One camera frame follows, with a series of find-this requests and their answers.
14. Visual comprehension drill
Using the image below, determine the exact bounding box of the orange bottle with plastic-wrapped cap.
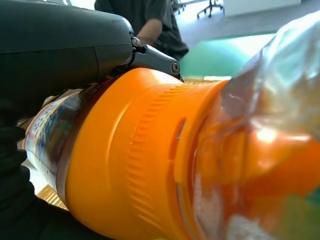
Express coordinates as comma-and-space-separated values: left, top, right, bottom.
22, 9, 320, 240

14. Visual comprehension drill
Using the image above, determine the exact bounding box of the person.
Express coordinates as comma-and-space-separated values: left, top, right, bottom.
94, 0, 189, 63

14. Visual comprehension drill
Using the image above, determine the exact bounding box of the yellow plastic sheet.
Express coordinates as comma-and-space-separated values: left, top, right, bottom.
37, 75, 232, 212

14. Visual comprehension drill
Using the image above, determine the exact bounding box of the black office chair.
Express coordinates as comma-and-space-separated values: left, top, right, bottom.
196, 0, 225, 19

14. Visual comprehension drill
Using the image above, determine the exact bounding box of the green table mat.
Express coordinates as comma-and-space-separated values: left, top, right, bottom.
179, 32, 277, 79

